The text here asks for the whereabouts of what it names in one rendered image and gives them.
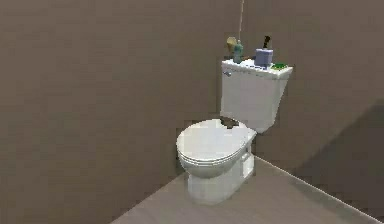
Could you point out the white toilet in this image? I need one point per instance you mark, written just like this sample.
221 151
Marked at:
230 150

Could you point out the teal spray bottle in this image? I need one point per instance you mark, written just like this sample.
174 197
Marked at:
238 52

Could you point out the blue soap dispenser black pump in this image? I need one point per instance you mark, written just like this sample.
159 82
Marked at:
263 56

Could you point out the green sponge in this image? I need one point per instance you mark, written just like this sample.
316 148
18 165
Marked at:
279 66

